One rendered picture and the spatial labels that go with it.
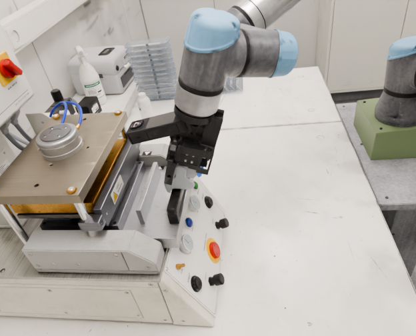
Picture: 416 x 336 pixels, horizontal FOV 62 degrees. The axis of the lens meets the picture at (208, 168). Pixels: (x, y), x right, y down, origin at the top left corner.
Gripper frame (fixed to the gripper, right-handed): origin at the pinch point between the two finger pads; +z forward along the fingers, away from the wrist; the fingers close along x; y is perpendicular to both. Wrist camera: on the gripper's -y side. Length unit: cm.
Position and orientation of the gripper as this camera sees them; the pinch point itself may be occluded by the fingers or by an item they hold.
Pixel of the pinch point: (167, 186)
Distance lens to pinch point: 72.0
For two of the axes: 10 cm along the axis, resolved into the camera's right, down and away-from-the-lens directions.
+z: -2.2, 7.4, 6.4
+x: 1.1, -6.4, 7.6
